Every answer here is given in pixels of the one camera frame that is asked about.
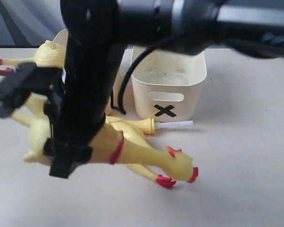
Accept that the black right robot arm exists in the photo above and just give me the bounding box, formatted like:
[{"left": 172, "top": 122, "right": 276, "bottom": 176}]
[{"left": 44, "top": 0, "right": 284, "bottom": 183}]

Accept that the cream bin marked O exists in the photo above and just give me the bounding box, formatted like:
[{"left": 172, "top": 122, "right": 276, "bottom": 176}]
[{"left": 53, "top": 29, "right": 68, "bottom": 47}]

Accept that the cream bin marked X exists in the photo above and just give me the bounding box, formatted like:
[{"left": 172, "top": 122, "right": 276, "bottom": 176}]
[{"left": 132, "top": 50, "right": 207, "bottom": 122}]

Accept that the yellow rubber chicken whole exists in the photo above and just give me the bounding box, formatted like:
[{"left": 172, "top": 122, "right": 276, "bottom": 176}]
[{"left": 0, "top": 40, "right": 66, "bottom": 76}]

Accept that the detached chicken head neck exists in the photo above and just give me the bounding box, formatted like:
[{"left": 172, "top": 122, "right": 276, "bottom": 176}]
[{"left": 125, "top": 118, "right": 194, "bottom": 135}]

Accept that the yellow rubber chicken red collar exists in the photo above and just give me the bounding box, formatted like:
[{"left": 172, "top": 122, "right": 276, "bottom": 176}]
[{"left": 9, "top": 94, "right": 199, "bottom": 188}]

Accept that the headless yellow rubber chicken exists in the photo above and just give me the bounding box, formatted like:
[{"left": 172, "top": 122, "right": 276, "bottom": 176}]
[{"left": 106, "top": 116, "right": 176, "bottom": 189}]

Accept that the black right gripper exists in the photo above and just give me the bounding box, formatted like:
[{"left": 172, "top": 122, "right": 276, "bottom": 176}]
[{"left": 44, "top": 0, "right": 125, "bottom": 179}]

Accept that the black cable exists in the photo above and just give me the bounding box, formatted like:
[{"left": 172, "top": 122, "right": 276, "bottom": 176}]
[{"left": 108, "top": 35, "right": 180, "bottom": 115}]

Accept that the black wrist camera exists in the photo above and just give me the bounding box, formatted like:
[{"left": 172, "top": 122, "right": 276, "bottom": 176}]
[{"left": 0, "top": 62, "right": 62, "bottom": 119}]

